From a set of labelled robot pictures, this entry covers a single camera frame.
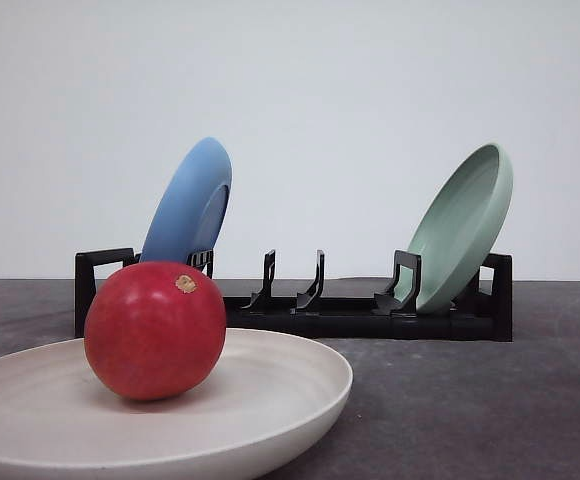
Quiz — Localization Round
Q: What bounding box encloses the white plate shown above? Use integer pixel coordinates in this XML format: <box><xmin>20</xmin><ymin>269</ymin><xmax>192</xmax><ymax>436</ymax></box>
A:
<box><xmin>0</xmin><ymin>328</ymin><xmax>354</xmax><ymax>480</ymax></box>

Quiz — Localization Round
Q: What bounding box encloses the blue plate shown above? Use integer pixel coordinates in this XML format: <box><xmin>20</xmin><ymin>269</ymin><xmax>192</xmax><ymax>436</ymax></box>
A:
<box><xmin>140</xmin><ymin>137</ymin><xmax>233</xmax><ymax>264</ymax></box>

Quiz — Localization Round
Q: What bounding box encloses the green plate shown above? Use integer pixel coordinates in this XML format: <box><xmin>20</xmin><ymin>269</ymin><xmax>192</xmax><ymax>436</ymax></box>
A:
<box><xmin>396</xmin><ymin>143</ymin><xmax>514</xmax><ymax>314</ymax></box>

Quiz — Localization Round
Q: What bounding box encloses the red pomegranate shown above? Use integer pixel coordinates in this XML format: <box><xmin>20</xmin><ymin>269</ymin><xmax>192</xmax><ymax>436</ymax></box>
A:
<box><xmin>84</xmin><ymin>261</ymin><xmax>227</xmax><ymax>402</ymax></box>

